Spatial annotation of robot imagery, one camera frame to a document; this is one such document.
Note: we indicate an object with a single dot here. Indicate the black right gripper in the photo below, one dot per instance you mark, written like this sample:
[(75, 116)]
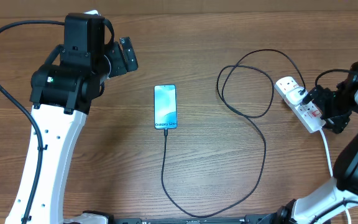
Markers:
[(339, 121)]

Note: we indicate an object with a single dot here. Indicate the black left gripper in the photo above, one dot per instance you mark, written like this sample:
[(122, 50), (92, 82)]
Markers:
[(114, 51)]

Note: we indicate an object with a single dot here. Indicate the Samsung Galaxy smartphone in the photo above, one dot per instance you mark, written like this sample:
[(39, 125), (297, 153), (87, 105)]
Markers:
[(165, 107)]

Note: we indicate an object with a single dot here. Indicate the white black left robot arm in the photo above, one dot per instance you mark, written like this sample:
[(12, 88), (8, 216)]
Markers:
[(63, 88)]

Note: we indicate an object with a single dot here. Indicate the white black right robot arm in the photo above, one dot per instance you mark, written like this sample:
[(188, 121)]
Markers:
[(340, 192)]

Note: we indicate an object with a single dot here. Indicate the white charger plug adapter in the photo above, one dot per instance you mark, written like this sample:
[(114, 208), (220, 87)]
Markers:
[(295, 96)]

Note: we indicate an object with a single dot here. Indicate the white power strip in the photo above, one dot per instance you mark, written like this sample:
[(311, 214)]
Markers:
[(309, 115)]

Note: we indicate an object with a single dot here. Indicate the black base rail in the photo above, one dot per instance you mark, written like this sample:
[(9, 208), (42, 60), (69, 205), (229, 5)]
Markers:
[(247, 219)]

